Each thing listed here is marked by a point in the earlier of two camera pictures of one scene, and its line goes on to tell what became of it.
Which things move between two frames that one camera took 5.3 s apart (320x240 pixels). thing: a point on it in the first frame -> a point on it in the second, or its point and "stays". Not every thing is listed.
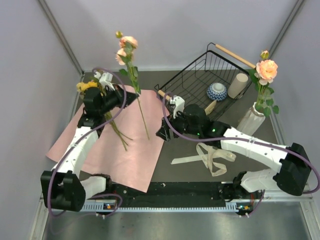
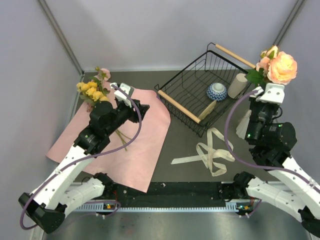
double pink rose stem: x=124 y=56 -> x=279 y=67
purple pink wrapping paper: x=128 y=146 stays
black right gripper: x=164 y=131 -> x=252 y=101
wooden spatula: x=209 y=109 stays
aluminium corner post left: x=61 y=34 stays
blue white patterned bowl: x=217 y=91 stays
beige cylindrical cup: x=237 y=85 stays
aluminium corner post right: x=295 y=9 stays
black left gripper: x=118 y=92 -> x=142 y=108
